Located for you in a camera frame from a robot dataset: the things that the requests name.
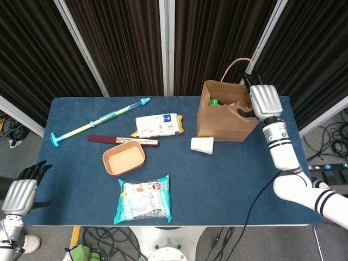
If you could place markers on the dark green trouser leg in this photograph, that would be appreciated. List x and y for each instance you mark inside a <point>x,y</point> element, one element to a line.
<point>4,187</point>

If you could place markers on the green and blue pump stick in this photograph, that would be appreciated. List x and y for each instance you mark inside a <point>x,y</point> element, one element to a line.
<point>81,128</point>

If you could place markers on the plain white sneaker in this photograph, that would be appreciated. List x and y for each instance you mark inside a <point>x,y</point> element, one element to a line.
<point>32,243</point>

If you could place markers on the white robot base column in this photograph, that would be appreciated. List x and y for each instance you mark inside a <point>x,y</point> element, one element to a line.
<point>166,239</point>

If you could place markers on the white partition rail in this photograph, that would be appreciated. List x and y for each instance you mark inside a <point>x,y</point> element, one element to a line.
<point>323,117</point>
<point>19,115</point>

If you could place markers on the brown paper bag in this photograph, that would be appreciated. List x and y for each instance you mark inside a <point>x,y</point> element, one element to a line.
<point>223,127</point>

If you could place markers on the green cloth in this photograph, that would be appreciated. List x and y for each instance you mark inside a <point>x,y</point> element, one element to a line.
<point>81,253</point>

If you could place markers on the white paper scrap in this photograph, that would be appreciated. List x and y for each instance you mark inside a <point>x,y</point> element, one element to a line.
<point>15,144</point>

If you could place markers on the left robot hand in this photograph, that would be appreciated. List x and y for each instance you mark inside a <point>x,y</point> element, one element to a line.
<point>19,197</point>

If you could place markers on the maroon chopstick case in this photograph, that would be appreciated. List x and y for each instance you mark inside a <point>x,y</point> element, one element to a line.
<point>103,139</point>

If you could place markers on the black floor device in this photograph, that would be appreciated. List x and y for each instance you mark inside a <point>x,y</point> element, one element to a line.
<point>335,178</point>

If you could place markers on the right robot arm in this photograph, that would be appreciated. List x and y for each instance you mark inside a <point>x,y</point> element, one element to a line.
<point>282,152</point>

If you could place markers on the white snack package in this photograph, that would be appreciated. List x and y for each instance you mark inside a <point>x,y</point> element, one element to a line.
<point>156,125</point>

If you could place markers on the teal plastic food package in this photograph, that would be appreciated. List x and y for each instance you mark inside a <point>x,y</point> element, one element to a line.
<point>142,199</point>

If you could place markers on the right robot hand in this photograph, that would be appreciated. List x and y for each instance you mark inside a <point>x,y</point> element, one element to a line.
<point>265,100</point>

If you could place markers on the white paper cup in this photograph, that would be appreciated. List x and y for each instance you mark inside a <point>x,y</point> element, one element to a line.
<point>202,145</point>

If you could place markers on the blue table mat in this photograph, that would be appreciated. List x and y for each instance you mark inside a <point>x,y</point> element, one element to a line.
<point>81,190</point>

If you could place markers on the white straight partition post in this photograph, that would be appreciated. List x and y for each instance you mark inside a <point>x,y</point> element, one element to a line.
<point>166,54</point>

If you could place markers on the green plastic grid box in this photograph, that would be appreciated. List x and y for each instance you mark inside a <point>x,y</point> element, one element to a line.
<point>213,102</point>

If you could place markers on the white slanted partition post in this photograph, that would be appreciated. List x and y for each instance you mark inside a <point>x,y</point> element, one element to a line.
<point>81,51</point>
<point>267,30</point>

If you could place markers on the white and black sneaker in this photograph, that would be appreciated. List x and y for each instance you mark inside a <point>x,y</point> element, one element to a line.
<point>322,185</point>

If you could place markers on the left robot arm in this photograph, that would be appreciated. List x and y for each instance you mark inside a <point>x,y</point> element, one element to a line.
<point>6,231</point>

